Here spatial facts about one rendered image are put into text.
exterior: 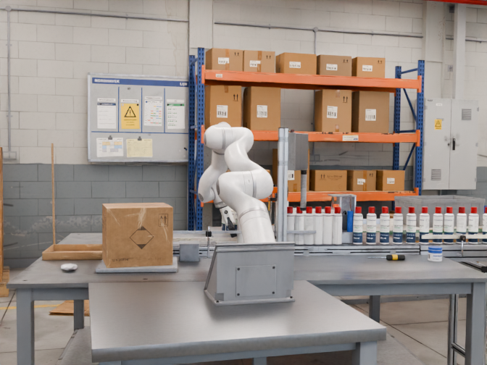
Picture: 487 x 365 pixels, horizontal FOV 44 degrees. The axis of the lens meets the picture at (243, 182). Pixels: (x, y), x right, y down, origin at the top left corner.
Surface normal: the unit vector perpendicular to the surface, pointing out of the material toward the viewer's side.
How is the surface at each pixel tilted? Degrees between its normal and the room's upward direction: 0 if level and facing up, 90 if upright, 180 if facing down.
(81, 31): 90
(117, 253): 90
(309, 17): 90
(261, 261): 90
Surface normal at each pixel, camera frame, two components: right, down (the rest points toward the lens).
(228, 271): 0.26, 0.05
